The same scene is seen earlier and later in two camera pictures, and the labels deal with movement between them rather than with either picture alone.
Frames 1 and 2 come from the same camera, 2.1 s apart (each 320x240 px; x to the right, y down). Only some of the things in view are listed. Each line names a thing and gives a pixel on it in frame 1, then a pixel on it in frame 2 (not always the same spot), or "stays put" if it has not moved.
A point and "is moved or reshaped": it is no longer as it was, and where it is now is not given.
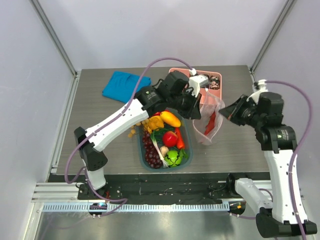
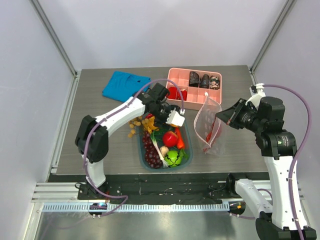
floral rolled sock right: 214,83 stays put
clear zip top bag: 209,125 is moved or reshaped
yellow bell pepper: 154,123 stays put
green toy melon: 173,158 stays put
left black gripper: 193,112 → 157,121
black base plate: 163,188 stays put
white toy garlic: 164,150 stays put
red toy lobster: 211,123 → 218,133
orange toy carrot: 180,144 stays put
